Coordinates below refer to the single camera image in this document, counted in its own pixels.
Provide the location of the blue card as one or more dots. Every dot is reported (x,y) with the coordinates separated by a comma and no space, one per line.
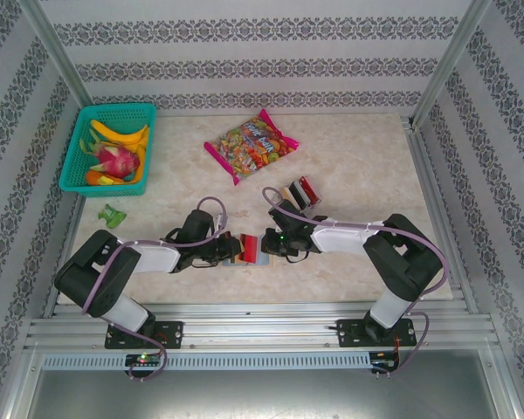
(263,261)

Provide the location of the clear acrylic card box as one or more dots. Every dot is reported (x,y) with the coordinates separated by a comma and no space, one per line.
(313,203)

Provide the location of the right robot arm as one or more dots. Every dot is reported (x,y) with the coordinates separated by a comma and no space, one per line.
(340,240)

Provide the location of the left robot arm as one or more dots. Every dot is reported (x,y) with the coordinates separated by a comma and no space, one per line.
(157,259)

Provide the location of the gold card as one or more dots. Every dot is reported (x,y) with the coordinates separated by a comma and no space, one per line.
(288,194)

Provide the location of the black and white card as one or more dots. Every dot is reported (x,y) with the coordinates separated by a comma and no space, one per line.
(299,194)

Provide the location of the yellow toy banana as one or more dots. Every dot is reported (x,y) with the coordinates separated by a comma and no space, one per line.
(144,159)
(118,136)

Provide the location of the green toy piece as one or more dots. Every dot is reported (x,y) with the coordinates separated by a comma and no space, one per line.
(111,216)

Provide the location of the colourful candy bag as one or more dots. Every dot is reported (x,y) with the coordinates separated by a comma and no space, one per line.
(249,146)

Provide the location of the pink toy dragon fruit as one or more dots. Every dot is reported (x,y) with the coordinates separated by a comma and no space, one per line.
(115,159)

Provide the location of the orange toy fruit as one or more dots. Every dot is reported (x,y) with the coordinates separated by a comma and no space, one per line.
(92,177)

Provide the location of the teal plastic basket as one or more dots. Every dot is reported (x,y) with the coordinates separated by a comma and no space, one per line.
(74,174)

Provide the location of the left circuit board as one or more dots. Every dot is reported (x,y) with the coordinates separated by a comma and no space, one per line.
(142,359)

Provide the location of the circuit board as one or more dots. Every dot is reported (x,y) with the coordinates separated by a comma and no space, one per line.
(142,359)
(384,362)

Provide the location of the right circuit board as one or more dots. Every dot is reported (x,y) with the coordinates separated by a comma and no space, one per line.
(384,362)

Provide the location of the aluminium rail frame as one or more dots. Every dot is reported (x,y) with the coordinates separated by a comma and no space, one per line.
(253,331)

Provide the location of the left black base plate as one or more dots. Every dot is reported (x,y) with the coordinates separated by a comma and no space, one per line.
(174,334)

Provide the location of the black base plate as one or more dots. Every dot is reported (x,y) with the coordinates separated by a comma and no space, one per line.
(345,336)
(174,334)

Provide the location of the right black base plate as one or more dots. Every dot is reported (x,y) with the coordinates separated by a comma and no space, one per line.
(345,336)

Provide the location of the aluminium side rail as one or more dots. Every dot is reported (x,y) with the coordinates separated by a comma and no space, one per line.
(428,174)
(73,218)

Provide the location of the aluminium frame post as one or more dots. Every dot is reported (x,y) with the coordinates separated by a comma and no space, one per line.
(57,48)
(452,57)

